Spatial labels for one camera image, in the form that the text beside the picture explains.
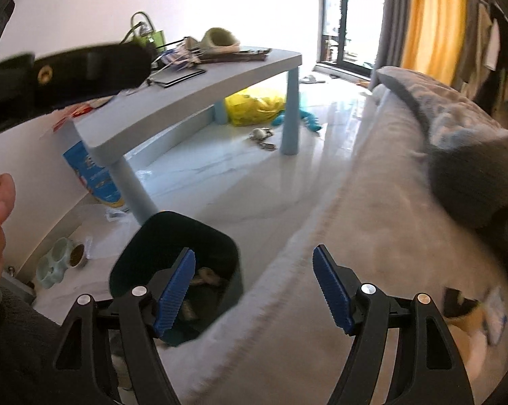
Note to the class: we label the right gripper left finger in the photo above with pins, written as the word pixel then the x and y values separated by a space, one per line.
pixel 81 367

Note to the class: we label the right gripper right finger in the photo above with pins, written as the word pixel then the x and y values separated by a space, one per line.
pixel 428 367

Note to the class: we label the dark green trash bin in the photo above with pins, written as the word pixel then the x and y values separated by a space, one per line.
pixel 191 270

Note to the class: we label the blue tissue packet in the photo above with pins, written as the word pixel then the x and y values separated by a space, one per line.
pixel 495 316

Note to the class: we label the light blue low table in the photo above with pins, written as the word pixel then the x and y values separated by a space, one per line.
pixel 127 121

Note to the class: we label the mint pet food bowl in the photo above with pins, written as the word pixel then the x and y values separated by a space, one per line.
pixel 64 255

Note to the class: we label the blue pet food bag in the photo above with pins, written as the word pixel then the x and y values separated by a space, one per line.
pixel 95 179

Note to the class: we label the green handbag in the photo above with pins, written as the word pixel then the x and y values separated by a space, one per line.
pixel 142 31

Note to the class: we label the grey bed mattress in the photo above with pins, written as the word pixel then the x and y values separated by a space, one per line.
pixel 280 344

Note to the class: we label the green plush slipper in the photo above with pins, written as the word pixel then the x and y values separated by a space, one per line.
pixel 216 40

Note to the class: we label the dark grey fluffy blanket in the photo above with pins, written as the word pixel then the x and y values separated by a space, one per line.
pixel 467 150

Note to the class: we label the dark wooden sticks bundle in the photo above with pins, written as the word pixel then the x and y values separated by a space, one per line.
pixel 243 55

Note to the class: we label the yellow plastic bag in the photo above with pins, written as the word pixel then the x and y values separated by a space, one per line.
pixel 254 106

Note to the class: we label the keyring bundle on floor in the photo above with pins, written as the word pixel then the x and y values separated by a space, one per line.
pixel 261 136

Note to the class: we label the teal toy on floor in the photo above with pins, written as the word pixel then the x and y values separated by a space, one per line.
pixel 310 120

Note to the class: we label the hanging clothes rack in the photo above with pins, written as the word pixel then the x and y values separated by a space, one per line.
pixel 482 71

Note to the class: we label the grey curtain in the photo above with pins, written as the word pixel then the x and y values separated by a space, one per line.
pixel 392 36

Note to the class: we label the yellow curtain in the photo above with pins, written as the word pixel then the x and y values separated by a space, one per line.
pixel 434 38

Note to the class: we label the black wire stand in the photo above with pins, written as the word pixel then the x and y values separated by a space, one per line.
pixel 176 62

